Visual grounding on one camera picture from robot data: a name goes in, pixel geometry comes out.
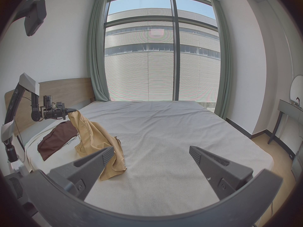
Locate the grey-green curtain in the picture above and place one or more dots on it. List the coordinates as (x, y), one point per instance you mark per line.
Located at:
(224, 79)

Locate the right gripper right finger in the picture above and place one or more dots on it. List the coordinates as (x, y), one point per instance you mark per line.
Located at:
(217, 171)

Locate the white garment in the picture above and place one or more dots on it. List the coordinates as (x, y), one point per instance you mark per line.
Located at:
(71, 141)

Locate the tan shorts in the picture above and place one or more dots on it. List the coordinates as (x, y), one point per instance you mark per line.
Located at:
(94, 136)

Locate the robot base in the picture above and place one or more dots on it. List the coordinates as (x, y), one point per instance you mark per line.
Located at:
(21, 168)

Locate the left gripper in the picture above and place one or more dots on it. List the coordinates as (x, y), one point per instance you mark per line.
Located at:
(59, 113)

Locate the round white mirror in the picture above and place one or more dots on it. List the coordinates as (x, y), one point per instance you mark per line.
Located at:
(297, 89)

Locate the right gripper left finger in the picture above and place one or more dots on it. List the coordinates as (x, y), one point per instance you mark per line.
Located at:
(90, 167)

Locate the brown garment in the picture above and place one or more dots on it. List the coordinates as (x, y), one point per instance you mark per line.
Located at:
(56, 138)

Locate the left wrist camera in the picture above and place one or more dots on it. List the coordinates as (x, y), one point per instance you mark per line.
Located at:
(60, 105)

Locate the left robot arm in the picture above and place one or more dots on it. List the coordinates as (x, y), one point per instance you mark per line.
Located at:
(28, 83)

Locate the window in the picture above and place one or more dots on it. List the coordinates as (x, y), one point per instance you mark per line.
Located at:
(142, 67)

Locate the grey small table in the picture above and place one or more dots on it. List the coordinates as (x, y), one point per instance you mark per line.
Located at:
(288, 107)

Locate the bed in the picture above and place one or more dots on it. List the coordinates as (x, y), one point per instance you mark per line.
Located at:
(165, 131)

